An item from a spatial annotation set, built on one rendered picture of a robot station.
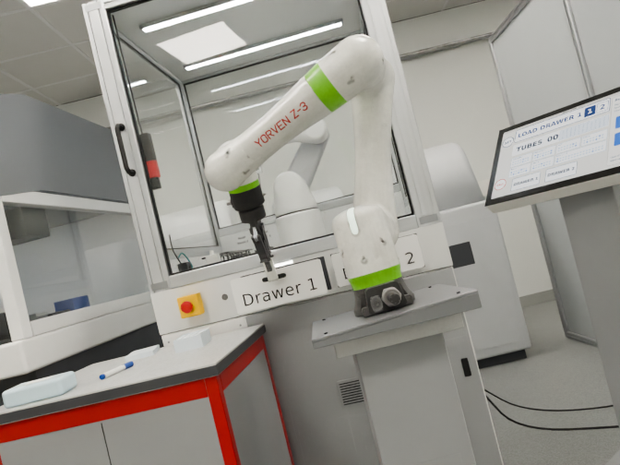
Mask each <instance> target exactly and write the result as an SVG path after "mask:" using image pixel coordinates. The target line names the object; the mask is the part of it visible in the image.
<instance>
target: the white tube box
mask: <svg viewBox="0 0 620 465"><path fill-rule="evenodd" d="M210 341H211V336H210V332H209V328H206V329H202V330H199V331H195V332H191V333H187V334H184V335H182V336H181V337H179V338H177V339H176V340H174V341H173V346H174V349H175V353H179V352H186V351H190V350H194V349H197V348H201V347H204V346H205V345H206V344H208V343H209V342H210Z"/></svg>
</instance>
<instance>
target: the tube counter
mask: <svg viewBox="0 0 620 465"><path fill-rule="evenodd" d="M609 116H610V114H607V115H604V116H601V117H598V118H595V119H592V120H589V121H587V122H584V123H581V124H578V125H573V126H571V127H568V128H565V129H562V130H559V131H556V132H553V133H551V134H548V135H547V139H546V146H547V145H550V144H553V143H555V142H558V141H561V140H565V139H568V138H571V137H575V136H578V135H581V134H585V133H588V132H590V131H593V130H596V129H599V128H603V127H606V126H608V125H609Z"/></svg>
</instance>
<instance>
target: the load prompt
mask: <svg viewBox="0 0 620 465"><path fill-rule="evenodd" d="M610 105H611V98H608V99H605V100H602V101H598V102H595V103H593V104H590V105H587V106H585V107H582V108H579V109H577V110H574V111H571V112H569V113H564V114H561V115H558V116H557V117H554V118H551V119H548V120H545V121H542V122H540V123H538V124H535V125H530V126H528V127H525V128H522V129H520V130H517V131H516V136H515V141H514V143H516V142H519V141H521V140H524V139H527V138H530V137H535V136H538V135H540V134H543V133H546V132H549V131H552V130H555V129H557V128H560V127H563V126H566V125H571V124H574V123H576V122H579V121H582V120H585V119H588V118H591V117H592V116H595V115H598V114H601V113H606V112H609V111H610Z"/></svg>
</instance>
